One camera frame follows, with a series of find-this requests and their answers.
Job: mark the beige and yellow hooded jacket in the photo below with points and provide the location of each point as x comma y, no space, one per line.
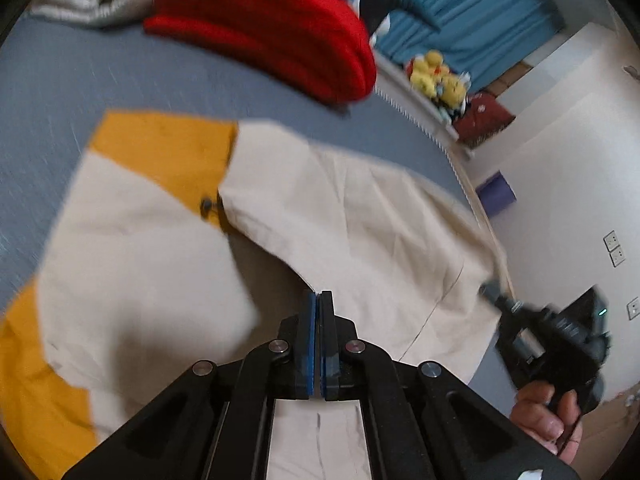
150,260

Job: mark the yellow plush toy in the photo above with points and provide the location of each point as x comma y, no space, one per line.
426,70
452,91

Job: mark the person's right hand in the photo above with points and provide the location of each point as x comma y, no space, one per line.
542,420

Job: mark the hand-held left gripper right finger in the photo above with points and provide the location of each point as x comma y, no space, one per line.
327,340

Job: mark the wall socket plate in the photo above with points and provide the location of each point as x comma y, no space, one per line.
634,308

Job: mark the blue curtain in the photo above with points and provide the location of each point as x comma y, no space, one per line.
480,15

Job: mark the dark red printed cushion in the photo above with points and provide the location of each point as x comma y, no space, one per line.
485,117

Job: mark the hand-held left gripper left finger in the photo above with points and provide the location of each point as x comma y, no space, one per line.
311,340

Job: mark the red folded blanket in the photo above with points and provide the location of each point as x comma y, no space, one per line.
280,25

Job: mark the grey quilted mattress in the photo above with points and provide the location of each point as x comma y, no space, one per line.
75,85

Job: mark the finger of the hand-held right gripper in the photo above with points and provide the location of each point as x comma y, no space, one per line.
495,296

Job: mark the wall switch plate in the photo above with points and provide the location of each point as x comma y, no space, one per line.
617,257
611,240

